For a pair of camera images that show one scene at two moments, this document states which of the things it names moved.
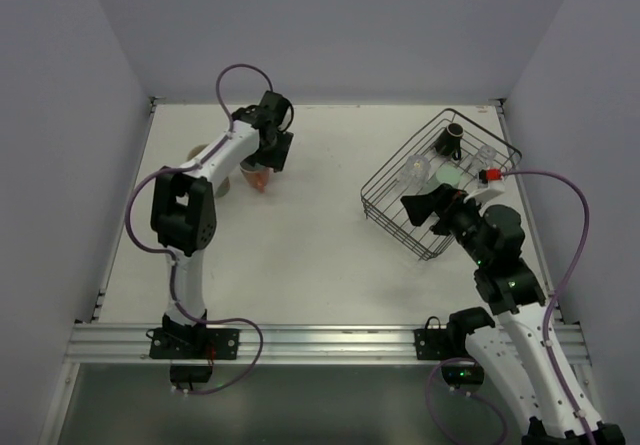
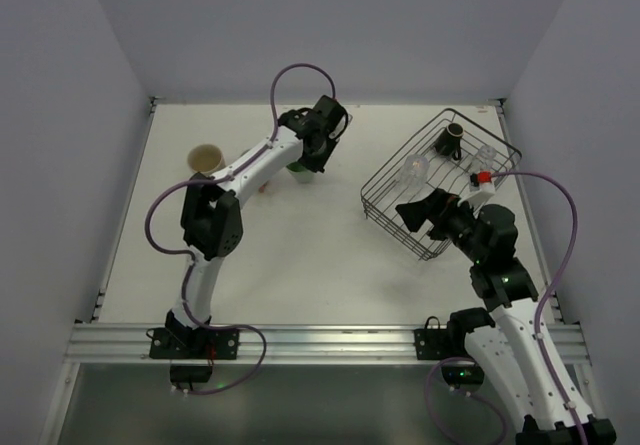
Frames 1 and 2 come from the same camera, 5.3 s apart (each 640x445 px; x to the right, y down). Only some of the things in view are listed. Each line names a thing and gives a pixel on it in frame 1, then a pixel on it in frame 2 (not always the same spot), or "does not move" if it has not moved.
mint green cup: x=449 y=173 to x=303 y=174
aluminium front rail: x=282 y=344 does not move
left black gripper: x=276 y=154 to x=310 y=160
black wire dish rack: x=457 y=152 does not move
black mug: x=449 y=142 does not move
